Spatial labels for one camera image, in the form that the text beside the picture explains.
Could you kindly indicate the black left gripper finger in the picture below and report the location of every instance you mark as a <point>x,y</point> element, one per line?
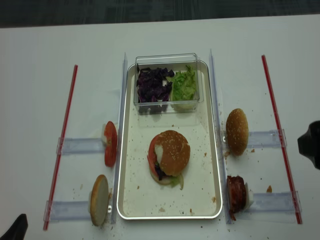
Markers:
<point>309,144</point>

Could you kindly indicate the sliced meat stack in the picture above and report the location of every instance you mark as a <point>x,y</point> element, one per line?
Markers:
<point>237,195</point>

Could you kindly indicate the sesame bun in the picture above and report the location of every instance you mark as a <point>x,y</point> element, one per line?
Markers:
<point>237,131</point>
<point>174,146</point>

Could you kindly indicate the clear upper left rail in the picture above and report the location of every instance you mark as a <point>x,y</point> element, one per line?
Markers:
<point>69,146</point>

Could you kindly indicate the left bun half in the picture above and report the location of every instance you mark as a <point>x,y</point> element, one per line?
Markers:
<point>99,200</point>

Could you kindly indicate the purple cabbage on burger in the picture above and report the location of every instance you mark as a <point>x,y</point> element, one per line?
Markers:
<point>161,174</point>

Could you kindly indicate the tomato slices stack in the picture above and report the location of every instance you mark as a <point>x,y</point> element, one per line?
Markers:
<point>111,141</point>

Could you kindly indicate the green lettuce pile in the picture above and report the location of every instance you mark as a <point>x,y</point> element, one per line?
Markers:
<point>183,85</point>

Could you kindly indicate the purple cabbage pile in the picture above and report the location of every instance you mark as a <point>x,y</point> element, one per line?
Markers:
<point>152,85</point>

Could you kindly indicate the clear rail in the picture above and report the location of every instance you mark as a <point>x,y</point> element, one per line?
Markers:
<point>66,211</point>
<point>69,146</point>
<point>276,202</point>
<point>267,139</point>

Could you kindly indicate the lettuce on burger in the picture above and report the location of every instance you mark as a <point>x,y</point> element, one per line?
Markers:
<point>177,180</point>

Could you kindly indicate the white tomato pusher block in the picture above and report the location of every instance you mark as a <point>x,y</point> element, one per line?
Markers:
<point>103,136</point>

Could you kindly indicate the bottom bun on tray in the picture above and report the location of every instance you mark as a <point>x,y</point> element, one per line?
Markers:
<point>172,169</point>

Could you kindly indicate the red left strip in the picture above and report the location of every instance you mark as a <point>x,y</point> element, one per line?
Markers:
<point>58,157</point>

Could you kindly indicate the clear lower right rail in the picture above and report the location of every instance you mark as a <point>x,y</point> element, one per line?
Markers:
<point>276,202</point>

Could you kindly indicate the red right strip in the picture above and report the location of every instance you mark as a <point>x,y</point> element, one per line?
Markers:
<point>284,149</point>

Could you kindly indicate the clear plastic salad container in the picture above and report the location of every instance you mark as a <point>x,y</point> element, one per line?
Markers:
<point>175,62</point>

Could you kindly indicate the red strip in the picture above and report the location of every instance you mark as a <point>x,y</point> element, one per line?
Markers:
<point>58,157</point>
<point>284,149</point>

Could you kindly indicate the clear lower left rail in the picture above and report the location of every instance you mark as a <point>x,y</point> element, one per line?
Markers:
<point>66,211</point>

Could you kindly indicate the white meat pusher block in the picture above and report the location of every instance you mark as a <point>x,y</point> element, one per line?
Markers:
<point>249,197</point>

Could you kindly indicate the black left gripper tip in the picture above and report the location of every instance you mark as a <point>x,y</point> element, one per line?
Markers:
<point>18,229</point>

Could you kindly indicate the clear upper right rail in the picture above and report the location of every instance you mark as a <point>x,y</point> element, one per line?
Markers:
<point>267,139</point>

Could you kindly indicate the tomato slice on tray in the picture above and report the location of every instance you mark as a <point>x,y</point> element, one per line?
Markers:
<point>153,160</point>

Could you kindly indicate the metal baking tray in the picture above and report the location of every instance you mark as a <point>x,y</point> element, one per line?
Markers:
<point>139,196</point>

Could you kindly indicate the sesame top bun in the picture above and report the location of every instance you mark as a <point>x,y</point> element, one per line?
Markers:
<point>174,146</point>

